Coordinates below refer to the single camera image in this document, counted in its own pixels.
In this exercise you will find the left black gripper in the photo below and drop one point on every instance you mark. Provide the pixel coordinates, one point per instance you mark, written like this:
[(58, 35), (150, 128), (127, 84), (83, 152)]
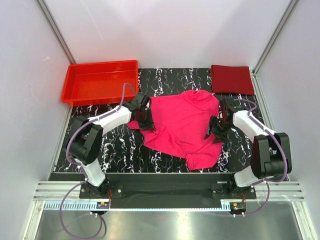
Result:
[(149, 124)]

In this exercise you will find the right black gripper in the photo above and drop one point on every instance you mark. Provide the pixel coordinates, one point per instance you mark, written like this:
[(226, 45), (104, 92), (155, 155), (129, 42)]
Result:
[(219, 136)]

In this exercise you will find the bright pink t-shirt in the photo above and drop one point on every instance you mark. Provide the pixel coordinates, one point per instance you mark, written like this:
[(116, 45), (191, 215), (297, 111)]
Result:
[(181, 122)]

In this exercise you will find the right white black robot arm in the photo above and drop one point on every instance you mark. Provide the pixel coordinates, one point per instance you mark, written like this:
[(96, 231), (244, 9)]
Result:
[(271, 154)]

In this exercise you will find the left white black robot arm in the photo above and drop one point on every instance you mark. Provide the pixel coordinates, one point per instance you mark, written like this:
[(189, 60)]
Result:
[(84, 143)]

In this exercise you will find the folded dark red t-shirt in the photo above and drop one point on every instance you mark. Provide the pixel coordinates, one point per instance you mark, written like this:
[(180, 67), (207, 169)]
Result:
[(231, 79)]

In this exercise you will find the red plastic bin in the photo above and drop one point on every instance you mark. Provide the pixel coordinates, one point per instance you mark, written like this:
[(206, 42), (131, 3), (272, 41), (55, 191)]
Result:
[(100, 83)]

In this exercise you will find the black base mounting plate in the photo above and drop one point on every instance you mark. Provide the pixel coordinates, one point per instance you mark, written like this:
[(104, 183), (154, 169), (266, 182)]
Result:
[(167, 189)]

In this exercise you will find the white slotted cable duct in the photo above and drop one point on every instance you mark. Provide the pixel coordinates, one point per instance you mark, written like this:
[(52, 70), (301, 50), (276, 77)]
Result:
[(103, 206)]

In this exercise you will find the left aluminium frame post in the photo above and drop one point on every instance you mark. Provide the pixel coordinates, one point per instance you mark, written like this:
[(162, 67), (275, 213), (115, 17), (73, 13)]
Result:
[(44, 8)]

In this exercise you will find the aluminium frame post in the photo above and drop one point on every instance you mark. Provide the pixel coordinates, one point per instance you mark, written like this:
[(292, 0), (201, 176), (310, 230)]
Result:
[(44, 8), (276, 33)]

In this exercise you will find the right aluminium frame post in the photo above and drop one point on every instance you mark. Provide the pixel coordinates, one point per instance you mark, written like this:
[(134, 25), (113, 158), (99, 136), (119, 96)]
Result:
[(276, 33)]

